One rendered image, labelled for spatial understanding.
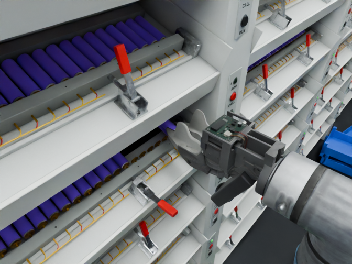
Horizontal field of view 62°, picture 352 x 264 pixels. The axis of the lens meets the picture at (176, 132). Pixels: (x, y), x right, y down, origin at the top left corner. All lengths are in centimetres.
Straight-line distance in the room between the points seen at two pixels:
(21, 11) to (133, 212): 36
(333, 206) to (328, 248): 7
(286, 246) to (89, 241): 121
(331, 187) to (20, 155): 37
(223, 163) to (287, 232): 120
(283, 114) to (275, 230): 72
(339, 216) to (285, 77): 57
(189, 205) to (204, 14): 45
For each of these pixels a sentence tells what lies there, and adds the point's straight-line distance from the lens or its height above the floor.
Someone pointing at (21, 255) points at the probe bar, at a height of 93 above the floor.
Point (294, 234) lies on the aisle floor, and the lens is 164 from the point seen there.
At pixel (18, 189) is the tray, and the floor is 108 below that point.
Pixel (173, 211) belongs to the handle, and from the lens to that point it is 48.
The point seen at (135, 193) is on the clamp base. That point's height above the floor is 90.
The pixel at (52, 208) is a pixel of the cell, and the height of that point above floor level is 93.
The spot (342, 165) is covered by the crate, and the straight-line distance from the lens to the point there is 200.
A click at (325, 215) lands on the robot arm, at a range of 42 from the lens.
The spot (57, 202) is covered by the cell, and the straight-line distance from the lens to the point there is 50.
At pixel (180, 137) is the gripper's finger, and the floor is 98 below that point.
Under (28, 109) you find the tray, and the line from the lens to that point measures 37.
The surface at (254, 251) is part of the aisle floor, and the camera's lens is 153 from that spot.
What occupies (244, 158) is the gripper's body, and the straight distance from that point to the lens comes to 46.
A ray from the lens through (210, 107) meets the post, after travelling 56.
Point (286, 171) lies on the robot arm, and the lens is 42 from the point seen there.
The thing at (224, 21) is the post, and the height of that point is 116.
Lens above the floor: 131
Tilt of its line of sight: 40 degrees down
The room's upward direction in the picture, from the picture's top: straight up
